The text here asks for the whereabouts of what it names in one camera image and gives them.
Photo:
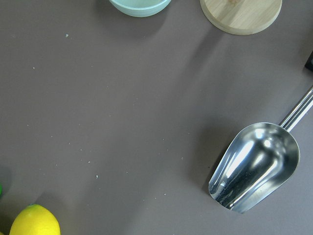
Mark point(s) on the metal ice scoop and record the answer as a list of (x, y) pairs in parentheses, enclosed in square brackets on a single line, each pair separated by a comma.
[(261, 158)]

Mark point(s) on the wooden cup stand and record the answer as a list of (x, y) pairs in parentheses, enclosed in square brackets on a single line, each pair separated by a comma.
[(241, 17)]

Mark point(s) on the mint green bowl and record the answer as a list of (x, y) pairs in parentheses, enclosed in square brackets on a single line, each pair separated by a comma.
[(140, 8)]

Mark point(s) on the yellow lemon outer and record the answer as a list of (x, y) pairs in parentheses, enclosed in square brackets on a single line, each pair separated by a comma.
[(35, 220)]

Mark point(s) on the wine glass rack tray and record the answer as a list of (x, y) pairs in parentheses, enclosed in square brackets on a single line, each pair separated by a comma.
[(309, 62)]

